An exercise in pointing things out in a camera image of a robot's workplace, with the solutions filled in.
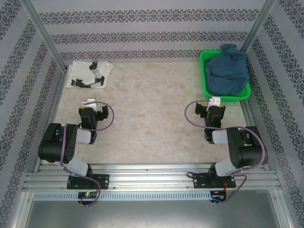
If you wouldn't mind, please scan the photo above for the aluminium corner post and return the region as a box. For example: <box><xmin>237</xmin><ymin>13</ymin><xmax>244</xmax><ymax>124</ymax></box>
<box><xmin>21</xmin><ymin>0</ymin><xmax>67</xmax><ymax>71</ymax></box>
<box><xmin>239</xmin><ymin>0</ymin><xmax>279</xmax><ymax>57</ymax></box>

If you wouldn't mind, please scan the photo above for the blue t-shirt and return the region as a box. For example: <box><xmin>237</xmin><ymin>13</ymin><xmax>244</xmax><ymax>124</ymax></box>
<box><xmin>205</xmin><ymin>44</ymin><xmax>250</xmax><ymax>97</ymax></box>

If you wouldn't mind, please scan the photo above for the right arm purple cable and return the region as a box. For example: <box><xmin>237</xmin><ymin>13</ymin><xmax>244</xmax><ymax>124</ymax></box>
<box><xmin>184</xmin><ymin>101</ymin><xmax>266</xmax><ymax>207</ymax></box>

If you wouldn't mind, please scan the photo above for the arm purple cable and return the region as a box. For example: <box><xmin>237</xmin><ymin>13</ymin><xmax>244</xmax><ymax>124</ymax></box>
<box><xmin>184</xmin><ymin>101</ymin><xmax>266</xmax><ymax>207</ymax></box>
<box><xmin>59</xmin><ymin>101</ymin><xmax>116</xmax><ymax>208</ymax></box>

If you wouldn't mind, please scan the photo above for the aluminium frame rail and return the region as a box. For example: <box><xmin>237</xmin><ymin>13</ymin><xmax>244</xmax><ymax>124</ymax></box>
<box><xmin>22</xmin><ymin>162</ymin><xmax>282</xmax><ymax>190</ymax></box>

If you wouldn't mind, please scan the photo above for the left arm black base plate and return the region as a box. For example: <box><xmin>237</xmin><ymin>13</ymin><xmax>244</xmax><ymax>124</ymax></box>
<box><xmin>67</xmin><ymin>174</ymin><xmax>110</xmax><ymax>190</ymax></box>

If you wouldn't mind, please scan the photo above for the grey sheet metal panel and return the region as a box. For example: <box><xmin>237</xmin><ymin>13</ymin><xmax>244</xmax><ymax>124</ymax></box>
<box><xmin>23</xmin><ymin>190</ymin><xmax>292</xmax><ymax>228</ymax></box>

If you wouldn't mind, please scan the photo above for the green plastic basket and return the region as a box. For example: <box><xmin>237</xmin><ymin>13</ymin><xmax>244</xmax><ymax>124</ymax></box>
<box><xmin>199</xmin><ymin>49</ymin><xmax>252</xmax><ymax>104</ymax></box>

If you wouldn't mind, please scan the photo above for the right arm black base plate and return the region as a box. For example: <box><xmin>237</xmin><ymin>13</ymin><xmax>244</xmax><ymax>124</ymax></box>
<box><xmin>192</xmin><ymin>172</ymin><xmax>236</xmax><ymax>190</ymax></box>

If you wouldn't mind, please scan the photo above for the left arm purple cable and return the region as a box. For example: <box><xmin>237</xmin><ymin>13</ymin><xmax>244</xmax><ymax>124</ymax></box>
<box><xmin>59</xmin><ymin>101</ymin><xmax>116</xmax><ymax>208</ymax></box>

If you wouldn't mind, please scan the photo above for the perforated metal cable tray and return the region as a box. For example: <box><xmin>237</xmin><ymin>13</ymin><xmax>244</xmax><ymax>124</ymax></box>
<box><xmin>33</xmin><ymin>191</ymin><xmax>212</xmax><ymax>202</ymax></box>

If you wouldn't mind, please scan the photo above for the white t-shirt with robot print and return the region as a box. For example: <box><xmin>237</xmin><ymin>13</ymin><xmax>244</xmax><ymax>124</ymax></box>
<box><xmin>66</xmin><ymin>60</ymin><xmax>114</xmax><ymax>90</ymax></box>

